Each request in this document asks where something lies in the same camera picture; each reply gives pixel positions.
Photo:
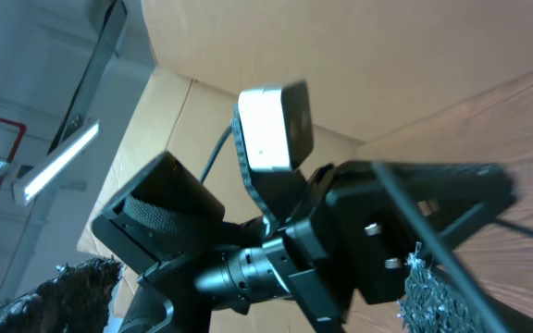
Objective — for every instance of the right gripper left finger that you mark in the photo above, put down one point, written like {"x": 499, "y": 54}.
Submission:
{"x": 76, "y": 300}

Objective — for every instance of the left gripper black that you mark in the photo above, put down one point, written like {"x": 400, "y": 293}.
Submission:
{"x": 353, "y": 229}

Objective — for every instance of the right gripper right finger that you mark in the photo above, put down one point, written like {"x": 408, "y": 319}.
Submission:
{"x": 433, "y": 303}

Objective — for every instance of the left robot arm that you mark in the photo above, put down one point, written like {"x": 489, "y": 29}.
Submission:
{"x": 170, "y": 230}

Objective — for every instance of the ceiling light fixture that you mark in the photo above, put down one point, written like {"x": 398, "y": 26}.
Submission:
{"x": 28, "y": 186}

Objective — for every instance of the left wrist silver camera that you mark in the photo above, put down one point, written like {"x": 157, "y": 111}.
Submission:
{"x": 277, "y": 127}

